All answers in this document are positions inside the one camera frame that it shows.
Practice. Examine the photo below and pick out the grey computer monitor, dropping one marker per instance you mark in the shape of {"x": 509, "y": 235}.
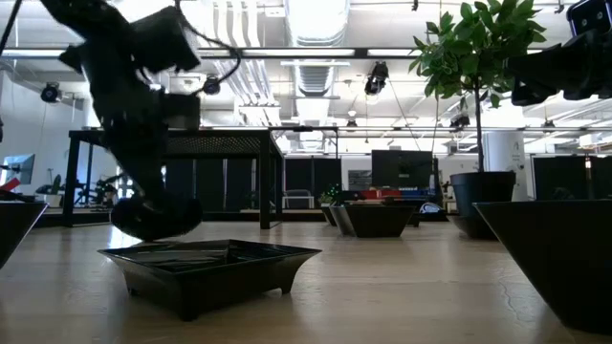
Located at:
{"x": 19, "y": 168}

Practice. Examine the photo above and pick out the black wall television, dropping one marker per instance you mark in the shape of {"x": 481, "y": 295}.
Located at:
{"x": 401, "y": 168}

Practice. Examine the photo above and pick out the green potted plant black pot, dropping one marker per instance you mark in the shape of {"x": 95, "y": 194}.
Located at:
{"x": 483, "y": 191}

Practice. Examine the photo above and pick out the white blue bag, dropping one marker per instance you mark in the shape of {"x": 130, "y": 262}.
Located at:
{"x": 430, "y": 208}

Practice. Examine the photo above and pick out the small green desk plant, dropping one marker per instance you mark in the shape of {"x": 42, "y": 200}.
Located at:
{"x": 331, "y": 193}

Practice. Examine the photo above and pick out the black aluminium crossbar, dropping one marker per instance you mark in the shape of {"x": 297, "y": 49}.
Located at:
{"x": 229, "y": 216}

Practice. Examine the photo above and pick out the grey wall poster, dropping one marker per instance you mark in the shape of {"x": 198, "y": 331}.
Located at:
{"x": 359, "y": 179}

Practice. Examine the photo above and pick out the white round column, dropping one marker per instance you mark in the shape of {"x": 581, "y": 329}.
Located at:
{"x": 504, "y": 162}

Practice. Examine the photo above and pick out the background black robot arm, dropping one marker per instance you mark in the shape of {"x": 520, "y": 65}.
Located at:
{"x": 102, "y": 191}

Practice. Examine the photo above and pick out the black deep square plate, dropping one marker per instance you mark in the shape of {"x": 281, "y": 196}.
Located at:
{"x": 380, "y": 222}

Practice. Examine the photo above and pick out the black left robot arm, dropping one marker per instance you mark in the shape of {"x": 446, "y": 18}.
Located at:
{"x": 81, "y": 19}

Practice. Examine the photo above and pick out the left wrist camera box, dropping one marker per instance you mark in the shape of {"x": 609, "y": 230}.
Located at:
{"x": 162, "y": 40}

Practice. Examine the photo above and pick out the white frame chair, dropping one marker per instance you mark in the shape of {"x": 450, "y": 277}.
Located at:
{"x": 297, "y": 198}

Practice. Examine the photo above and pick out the red background bar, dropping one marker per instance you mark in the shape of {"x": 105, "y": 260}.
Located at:
{"x": 10, "y": 184}

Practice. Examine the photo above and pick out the black ceiling spotlight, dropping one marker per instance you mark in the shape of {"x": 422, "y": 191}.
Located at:
{"x": 50, "y": 92}
{"x": 377, "y": 79}
{"x": 211, "y": 86}
{"x": 460, "y": 120}

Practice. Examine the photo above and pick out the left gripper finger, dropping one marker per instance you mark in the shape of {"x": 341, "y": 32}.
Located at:
{"x": 122, "y": 172}
{"x": 150, "y": 174}

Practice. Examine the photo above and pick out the black partition panel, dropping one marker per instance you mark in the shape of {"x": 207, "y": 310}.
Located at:
{"x": 569, "y": 177}
{"x": 313, "y": 174}

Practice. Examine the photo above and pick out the black wavy square plate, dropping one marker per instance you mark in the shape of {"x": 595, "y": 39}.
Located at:
{"x": 550, "y": 258}
{"x": 16, "y": 229}

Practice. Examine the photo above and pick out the blue storage box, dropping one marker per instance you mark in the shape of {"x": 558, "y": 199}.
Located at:
{"x": 415, "y": 193}

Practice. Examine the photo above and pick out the black overhead frame bar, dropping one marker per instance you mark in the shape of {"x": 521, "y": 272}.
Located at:
{"x": 363, "y": 52}

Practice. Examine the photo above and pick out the red storage box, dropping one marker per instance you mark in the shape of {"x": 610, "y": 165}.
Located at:
{"x": 382, "y": 194}

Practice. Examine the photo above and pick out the black perforated metal shelf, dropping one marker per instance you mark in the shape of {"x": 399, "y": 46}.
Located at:
{"x": 225, "y": 143}

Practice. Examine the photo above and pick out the small black square plate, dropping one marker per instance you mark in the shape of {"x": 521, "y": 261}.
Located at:
{"x": 210, "y": 282}
{"x": 340, "y": 220}
{"x": 328, "y": 215}

